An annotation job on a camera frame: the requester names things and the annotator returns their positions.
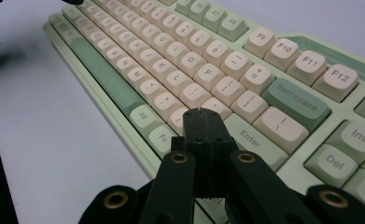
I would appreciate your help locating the green and cream keyboard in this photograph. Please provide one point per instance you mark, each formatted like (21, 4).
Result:
(202, 62)

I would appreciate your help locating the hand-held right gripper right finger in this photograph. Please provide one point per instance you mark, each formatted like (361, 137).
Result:
(219, 149)

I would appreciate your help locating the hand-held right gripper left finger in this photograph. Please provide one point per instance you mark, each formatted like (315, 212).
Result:
(195, 140)

